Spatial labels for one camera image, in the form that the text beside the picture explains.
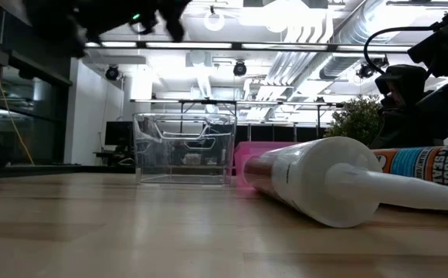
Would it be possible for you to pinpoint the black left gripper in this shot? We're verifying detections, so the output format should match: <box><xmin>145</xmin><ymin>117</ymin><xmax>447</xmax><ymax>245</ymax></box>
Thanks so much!
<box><xmin>75</xmin><ymin>0</ymin><xmax>192</xmax><ymax>44</ymax></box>

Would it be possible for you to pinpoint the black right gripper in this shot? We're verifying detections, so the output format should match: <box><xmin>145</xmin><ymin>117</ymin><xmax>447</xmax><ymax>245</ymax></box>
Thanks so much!
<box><xmin>369</xmin><ymin>64</ymin><xmax>448</xmax><ymax>150</ymax></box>

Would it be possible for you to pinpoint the orange white sealant tube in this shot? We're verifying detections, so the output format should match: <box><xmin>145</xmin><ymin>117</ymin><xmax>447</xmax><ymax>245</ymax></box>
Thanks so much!
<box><xmin>242</xmin><ymin>135</ymin><xmax>448</xmax><ymax>229</ymax></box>
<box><xmin>372</xmin><ymin>144</ymin><xmax>448</xmax><ymax>193</ymax></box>

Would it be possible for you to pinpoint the round white pendant lamp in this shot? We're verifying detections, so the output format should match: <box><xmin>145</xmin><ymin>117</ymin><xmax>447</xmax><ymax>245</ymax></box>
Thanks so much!
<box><xmin>203</xmin><ymin>5</ymin><xmax>226</xmax><ymax>32</ymax></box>

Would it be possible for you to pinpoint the green potted plant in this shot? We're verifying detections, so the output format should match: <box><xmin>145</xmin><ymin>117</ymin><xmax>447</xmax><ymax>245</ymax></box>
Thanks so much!
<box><xmin>324</xmin><ymin>94</ymin><xmax>383</xmax><ymax>147</ymax></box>

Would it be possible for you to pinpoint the black ceiling spotlight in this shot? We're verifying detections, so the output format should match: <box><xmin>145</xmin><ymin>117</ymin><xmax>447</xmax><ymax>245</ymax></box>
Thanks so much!
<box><xmin>232</xmin><ymin>60</ymin><xmax>248</xmax><ymax>77</ymax></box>
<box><xmin>104</xmin><ymin>64</ymin><xmax>121</xmax><ymax>82</ymax></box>
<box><xmin>355</xmin><ymin>63</ymin><xmax>376</xmax><ymax>80</ymax></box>

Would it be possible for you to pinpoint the black computer monitor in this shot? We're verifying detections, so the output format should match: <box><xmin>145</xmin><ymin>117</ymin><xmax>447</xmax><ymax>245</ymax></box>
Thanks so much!
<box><xmin>104</xmin><ymin>120</ymin><xmax>134</xmax><ymax>147</ymax></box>

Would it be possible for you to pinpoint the clear plastic bin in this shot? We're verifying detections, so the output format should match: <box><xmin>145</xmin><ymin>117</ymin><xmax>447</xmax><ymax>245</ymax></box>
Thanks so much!
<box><xmin>133</xmin><ymin>112</ymin><xmax>237</xmax><ymax>185</ymax></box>

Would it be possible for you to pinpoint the dark office desk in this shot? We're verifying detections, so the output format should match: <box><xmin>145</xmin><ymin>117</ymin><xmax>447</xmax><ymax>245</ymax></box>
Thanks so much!
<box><xmin>92</xmin><ymin>150</ymin><xmax>136</xmax><ymax>168</ymax></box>

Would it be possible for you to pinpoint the pink plastic bin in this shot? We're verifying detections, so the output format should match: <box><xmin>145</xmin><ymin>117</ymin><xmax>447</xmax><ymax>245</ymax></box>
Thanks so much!
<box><xmin>233</xmin><ymin>141</ymin><xmax>300</xmax><ymax>190</ymax></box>

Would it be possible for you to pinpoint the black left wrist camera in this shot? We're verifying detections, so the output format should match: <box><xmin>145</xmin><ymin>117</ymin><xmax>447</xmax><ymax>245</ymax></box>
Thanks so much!
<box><xmin>127</xmin><ymin>10</ymin><xmax>159</xmax><ymax>36</ymax></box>

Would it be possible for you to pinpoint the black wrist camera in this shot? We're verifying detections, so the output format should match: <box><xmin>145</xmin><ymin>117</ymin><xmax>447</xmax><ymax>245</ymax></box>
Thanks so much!
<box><xmin>127</xmin><ymin>10</ymin><xmax>159</xmax><ymax>36</ymax></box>
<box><xmin>407</xmin><ymin>18</ymin><xmax>448</xmax><ymax>78</ymax></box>

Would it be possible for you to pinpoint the long ceiling light rail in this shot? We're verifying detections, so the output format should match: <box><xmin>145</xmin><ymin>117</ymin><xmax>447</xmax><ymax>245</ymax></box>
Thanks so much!
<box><xmin>84</xmin><ymin>40</ymin><xmax>414</xmax><ymax>52</ymax></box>

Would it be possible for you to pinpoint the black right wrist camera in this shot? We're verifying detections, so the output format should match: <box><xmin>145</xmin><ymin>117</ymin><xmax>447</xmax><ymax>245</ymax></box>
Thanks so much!
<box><xmin>407</xmin><ymin>18</ymin><xmax>448</xmax><ymax>78</ymax></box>

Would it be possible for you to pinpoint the black workstation frame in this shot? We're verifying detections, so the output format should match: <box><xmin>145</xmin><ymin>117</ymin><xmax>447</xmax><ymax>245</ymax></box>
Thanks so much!
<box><xmin>130</xmin><ymin>98</ymin><xmax>344</xmax><ymax>142</ymax></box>

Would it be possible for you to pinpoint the silver ventilation duct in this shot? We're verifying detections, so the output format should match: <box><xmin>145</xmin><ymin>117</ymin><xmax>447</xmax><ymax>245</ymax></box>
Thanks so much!
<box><xmin>318</xmin><ymin>0</ymin><xmax>399</xmax><ymax>80</ymax></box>

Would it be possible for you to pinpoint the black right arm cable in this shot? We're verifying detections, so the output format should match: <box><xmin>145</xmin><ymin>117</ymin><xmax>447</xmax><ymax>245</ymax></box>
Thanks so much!
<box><xmin>363</xmin><ymin>10</ymin><xmax>448</xmax><ymax>75</ymax></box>

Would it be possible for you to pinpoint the yellow hanging cable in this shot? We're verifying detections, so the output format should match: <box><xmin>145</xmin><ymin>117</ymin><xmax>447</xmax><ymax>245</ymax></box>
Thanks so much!
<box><xmin>0</xmin><ymin>0</ymin><xmax>35</xmax><ymax>165</ymax></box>

